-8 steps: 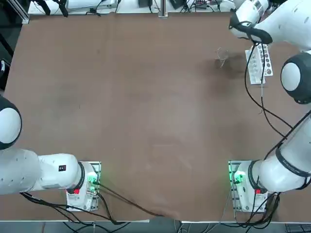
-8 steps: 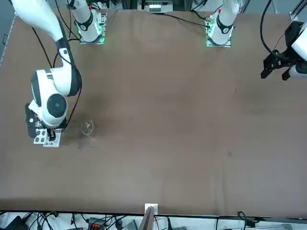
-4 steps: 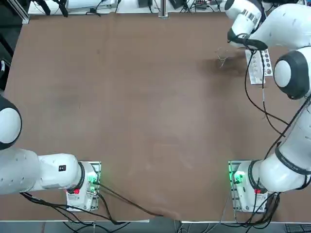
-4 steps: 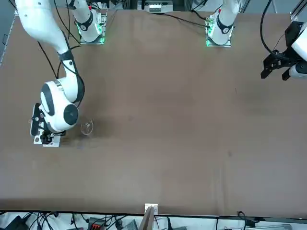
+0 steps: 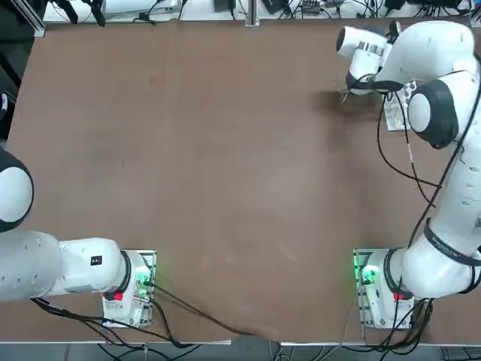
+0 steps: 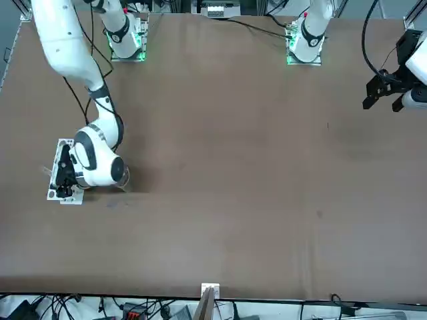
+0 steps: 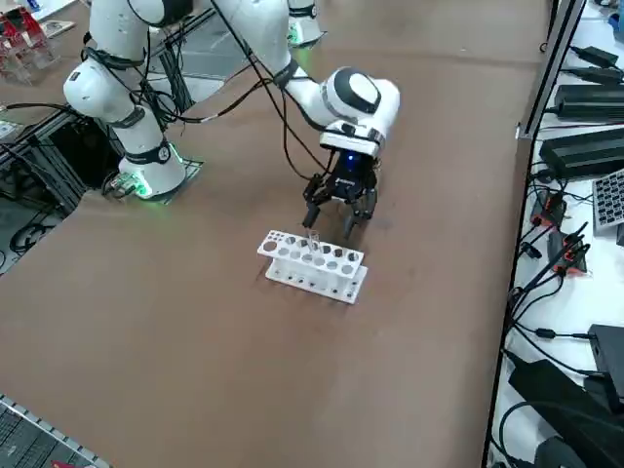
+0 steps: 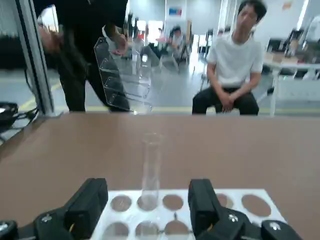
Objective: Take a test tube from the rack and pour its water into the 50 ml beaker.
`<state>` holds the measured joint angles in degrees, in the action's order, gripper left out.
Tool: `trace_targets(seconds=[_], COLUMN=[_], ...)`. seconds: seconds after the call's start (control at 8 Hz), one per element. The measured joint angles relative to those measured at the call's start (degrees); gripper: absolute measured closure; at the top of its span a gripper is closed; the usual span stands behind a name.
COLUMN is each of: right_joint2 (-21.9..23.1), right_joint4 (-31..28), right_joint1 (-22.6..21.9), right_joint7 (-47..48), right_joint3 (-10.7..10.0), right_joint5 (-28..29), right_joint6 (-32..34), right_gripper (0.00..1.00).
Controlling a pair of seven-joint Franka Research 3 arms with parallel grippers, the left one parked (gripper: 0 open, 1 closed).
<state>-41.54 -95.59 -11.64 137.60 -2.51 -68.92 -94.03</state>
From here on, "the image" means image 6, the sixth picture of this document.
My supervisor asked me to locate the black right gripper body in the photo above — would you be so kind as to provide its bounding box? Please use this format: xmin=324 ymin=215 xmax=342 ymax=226
xmin=55 ymin=145 xmax=77 ymax=185

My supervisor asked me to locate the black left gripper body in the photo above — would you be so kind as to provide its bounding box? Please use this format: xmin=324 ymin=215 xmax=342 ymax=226
xmin=375 ymin=65 xmax=418 ymax=97

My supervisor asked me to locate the white test tube rack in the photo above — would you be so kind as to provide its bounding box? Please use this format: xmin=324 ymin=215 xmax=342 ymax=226
xmin=46 ymin=139 xmax=84 ymax=205

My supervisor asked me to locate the small clear glass beaker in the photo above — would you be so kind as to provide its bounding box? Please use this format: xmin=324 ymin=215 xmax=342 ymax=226
xmin=115 ymin=165 xmax=132 ymax=193

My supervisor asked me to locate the red and black device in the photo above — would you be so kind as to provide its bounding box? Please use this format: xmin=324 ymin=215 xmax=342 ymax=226
xmin=120 ymin=302 xmax=150 ymax=318

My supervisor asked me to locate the white power strip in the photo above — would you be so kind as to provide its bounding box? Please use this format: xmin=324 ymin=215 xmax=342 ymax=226
xmin=205 ymin=3 xmax=242 ymax=18

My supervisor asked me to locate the grey foot pedal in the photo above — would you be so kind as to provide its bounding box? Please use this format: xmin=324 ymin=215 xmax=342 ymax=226
xmin=171 ymin=305 xmax=193 ymax=320

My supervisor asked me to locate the small white box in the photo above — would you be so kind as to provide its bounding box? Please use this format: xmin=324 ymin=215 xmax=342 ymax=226
xmin=201 ymin=283 xmax=221 ymax=299

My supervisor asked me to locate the brown wooden board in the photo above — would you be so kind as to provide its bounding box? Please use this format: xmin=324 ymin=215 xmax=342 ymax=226
xmin=194 ymin=286 xmax=216 ymax=320

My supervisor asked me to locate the silver metal bar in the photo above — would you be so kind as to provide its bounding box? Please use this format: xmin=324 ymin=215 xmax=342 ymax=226
xmin=358 ymin=309 xmax=408 ymax=320

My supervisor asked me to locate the black wrist camera block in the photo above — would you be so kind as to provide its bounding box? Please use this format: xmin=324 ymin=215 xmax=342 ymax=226
xmin=396 ymin=29 xmax=424 ymax=66

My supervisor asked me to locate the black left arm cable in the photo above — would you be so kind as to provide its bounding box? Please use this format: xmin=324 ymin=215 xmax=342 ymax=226
xmin=361 ymin=0 xmax=398 ymax=79

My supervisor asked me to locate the aluminium frame post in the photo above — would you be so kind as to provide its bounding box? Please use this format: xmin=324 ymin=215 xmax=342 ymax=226
xmin=12 ymin=0 xmax=33 ymax=21
xmin=402 ymin=0 xmax=427 ymax=31

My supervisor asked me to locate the black cable across table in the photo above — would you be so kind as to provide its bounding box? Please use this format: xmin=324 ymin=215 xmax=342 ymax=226
xmin=206 ymin=15 xmax=292 ymax=39

